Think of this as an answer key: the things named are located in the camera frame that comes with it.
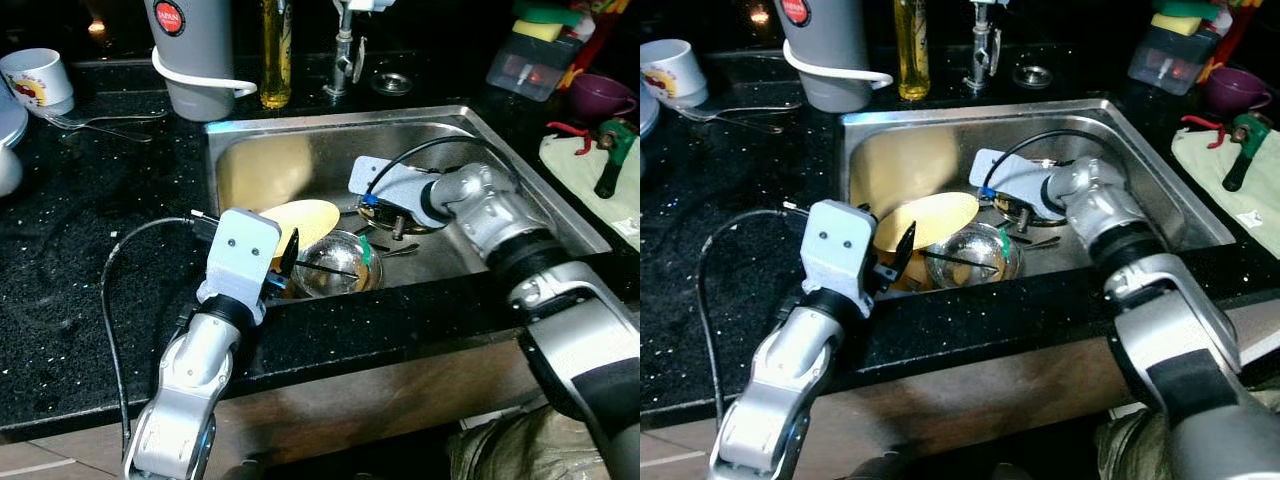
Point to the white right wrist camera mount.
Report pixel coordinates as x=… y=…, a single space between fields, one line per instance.
x=395 y=185
x=1015 y=178

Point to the shiny steel bowl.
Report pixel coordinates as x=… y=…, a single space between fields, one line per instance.
x=960 y=245
x=320 y=250

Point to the olive green sack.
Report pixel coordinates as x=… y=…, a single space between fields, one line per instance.
x=1130 y=450
x=520 y=450

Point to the clear plastic sponge holder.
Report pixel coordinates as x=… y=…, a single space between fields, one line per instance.
x=1170 y=60
x=530 y=65

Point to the yellow green sponge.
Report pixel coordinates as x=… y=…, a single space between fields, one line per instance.
x=545 y=30
x=1185 y=25

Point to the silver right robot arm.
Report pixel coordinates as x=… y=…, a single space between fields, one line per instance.
x=1170 y=310
x=560 y=320

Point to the yellow oil bottle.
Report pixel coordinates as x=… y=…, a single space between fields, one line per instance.
x=911 y=60
x=276 y=70

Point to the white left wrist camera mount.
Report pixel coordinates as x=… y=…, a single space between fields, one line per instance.
x=838 y=245
x=240 y=255

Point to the steel faucet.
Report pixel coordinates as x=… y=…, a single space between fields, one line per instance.
x=980 y=55
x=345 y=60

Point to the steel fork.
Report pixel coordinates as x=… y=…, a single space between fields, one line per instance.
x=90 y=122
x=730 y=112

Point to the pale green cloth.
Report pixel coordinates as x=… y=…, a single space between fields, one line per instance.
x=1240 y=210
x=615 y=195

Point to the white printed mug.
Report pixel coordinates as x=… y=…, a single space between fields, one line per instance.
x=675 y=70
x=40 y=80

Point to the yellow plate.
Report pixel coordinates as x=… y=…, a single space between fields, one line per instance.
x=310 y=220

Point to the stainless steel sink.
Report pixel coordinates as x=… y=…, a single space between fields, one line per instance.
x=920 y=150
x=290 y=160

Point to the purple cup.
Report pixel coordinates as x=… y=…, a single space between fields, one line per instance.
x=598 y=98
x=1235 y=90

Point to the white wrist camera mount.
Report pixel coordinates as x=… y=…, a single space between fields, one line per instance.
x=395 y=185
x=1015 y=178
x=240 y=255
x=838 y=245

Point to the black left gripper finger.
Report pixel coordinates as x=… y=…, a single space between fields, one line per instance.
x=290 y=253
x=905 y=249

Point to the small green utensil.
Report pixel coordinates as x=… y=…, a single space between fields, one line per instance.
x=1004 y=240
x=366 y=252

